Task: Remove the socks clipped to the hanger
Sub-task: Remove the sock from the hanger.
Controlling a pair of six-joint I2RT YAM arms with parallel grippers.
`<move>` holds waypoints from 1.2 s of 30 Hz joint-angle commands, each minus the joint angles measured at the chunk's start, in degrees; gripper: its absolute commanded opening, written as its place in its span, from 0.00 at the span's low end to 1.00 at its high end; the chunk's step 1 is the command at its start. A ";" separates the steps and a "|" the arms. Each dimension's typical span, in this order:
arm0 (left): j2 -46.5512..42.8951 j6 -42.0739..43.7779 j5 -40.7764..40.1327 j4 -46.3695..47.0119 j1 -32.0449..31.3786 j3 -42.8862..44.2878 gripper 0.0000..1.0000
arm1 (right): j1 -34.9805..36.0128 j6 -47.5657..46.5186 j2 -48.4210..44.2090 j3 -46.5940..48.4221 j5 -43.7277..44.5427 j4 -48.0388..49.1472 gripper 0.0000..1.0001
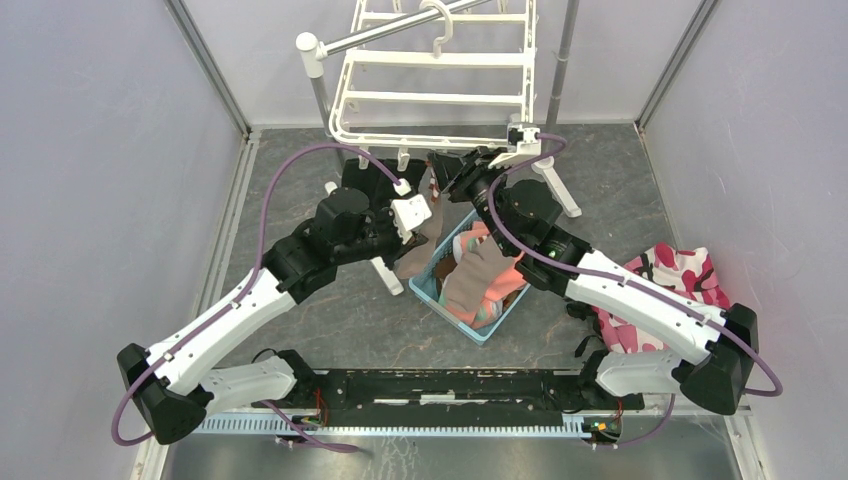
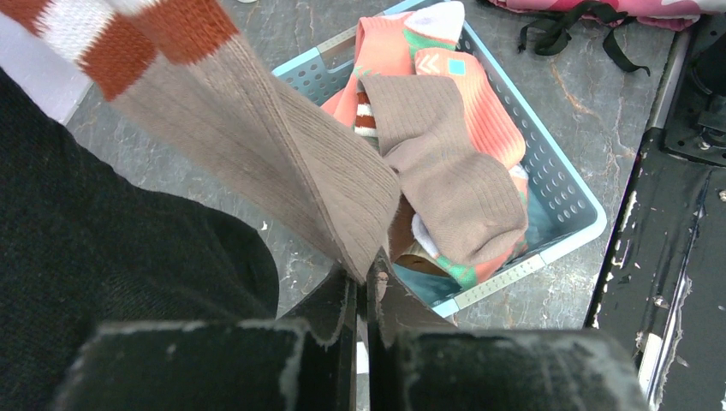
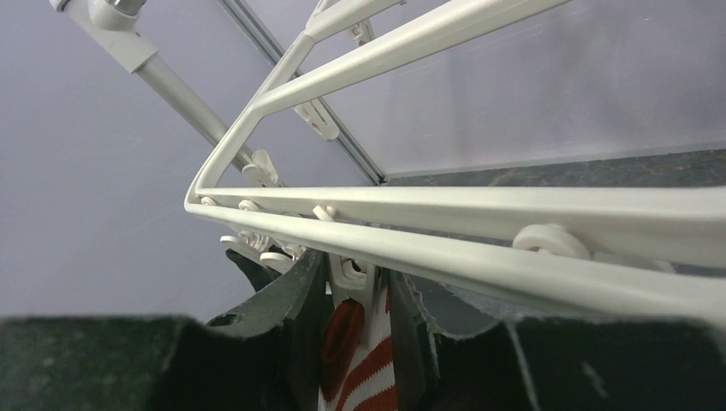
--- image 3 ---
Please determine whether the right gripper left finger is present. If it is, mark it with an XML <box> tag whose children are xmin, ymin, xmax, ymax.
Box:
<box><xmin>1</xmin><ymin>250</ymin><xmax>327</xmax><ymax>410</ymax></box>

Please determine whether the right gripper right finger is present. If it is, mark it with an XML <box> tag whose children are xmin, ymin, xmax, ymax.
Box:
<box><xmin>388</xmin><ymin>271</ymin><xmax>726</xmax><ymax>411</ymax></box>

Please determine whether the black sock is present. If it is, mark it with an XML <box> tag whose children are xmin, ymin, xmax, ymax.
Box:
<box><xmin>225</xmin><ymin>248</ymin><xmax>282</xmax><ymax>292</ymax></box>

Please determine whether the white sock drying rack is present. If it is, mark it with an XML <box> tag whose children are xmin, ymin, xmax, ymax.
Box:
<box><xmin>52</xmin><ymin>1</ymin><xmax>725</xmax><ymax>326</ymax></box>

